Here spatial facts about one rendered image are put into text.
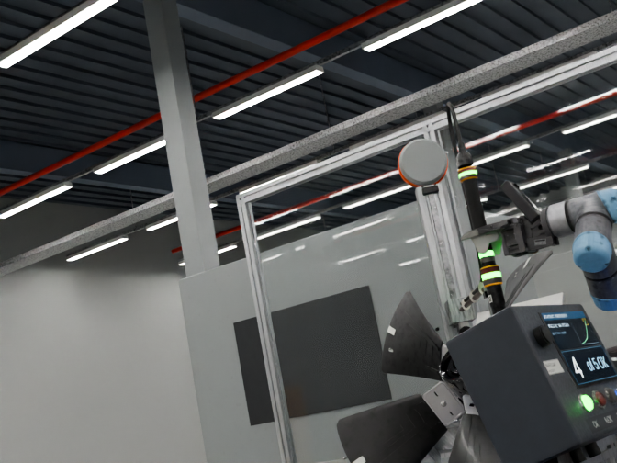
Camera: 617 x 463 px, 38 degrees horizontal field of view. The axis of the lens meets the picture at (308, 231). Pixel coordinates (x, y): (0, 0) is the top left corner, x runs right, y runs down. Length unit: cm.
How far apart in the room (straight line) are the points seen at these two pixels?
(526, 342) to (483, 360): 6
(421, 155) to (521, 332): 174
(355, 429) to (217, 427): 283
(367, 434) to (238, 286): 274
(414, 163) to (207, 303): 234
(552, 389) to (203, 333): 392
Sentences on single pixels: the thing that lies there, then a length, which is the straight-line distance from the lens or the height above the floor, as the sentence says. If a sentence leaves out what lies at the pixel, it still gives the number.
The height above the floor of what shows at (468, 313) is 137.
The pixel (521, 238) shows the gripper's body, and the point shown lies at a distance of 203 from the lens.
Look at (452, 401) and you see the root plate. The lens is 212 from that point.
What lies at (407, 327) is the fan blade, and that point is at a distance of 231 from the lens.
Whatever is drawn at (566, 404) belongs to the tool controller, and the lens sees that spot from 116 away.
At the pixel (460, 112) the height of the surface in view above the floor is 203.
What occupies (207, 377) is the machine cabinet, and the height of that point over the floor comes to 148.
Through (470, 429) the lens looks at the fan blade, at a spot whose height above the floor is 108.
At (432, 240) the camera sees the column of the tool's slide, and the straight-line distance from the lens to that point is 280.
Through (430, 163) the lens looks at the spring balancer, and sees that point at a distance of 285.
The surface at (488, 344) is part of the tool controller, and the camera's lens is 118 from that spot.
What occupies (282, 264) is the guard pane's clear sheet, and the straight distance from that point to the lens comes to 334.
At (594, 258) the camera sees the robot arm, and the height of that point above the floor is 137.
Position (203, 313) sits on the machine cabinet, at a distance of 497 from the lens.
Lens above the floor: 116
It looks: 12 degrees up
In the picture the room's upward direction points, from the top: 11 degrees counter-clockwise
